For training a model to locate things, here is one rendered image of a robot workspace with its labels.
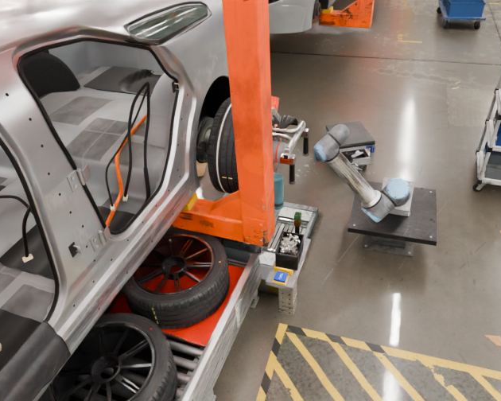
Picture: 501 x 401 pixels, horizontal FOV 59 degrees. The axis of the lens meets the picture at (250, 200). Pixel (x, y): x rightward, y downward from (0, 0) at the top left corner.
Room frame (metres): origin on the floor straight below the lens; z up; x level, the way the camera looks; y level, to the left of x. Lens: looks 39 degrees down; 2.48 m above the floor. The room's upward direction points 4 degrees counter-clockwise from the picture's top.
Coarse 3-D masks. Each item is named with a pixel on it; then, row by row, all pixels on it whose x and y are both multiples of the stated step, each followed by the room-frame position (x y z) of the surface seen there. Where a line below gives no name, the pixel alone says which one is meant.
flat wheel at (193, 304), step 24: (168, 240) 2.16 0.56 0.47; (192, 240) 2.13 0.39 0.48; (216, 240) 2.09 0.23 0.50; (144, 264) 1.95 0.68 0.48; (168, 264) 1.97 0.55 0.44; (192, 264) 1.92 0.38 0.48; (216, 264) 1.88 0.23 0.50; (144, 288) 1.74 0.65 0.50; (192, 288) 1.72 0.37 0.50; (216, 288) 1.73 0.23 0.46; (144, 312) 1.64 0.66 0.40; (168, 312) 1.60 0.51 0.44; (192, 312) 1.62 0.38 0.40
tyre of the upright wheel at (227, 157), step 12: (216, 120) 2.52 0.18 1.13; (228, 120) 2.50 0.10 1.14; (216, 132) 2.46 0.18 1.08; (228, 132) 2.43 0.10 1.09; (216, 144) 2.41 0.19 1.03; (228, 144) 2.39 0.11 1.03; (228, 156) 2.35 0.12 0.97; (228, 168) 2.33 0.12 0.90; (216, 180) 2.38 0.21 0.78; (228, 180) 2.34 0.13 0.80; (228, 192) 2.41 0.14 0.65
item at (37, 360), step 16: (32, 336) 1.09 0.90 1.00; (48, 336) 1.12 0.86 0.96; (16, 352) 1.02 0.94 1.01; (32, 352) 1.04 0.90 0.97; (48, 352) 1.07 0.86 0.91; (64, 352) 1.12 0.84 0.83; (16, 368) 0.97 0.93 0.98; (32, 368) 1.00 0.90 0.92; (48, 368) 1.03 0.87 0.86; (0, 384) 0.90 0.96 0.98; (16, 384) 0.93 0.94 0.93; (32, 384) 0.96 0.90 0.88; (0, 400) 0.87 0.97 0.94; (16, 400) 0.89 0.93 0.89; (32, 400) 0.93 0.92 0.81
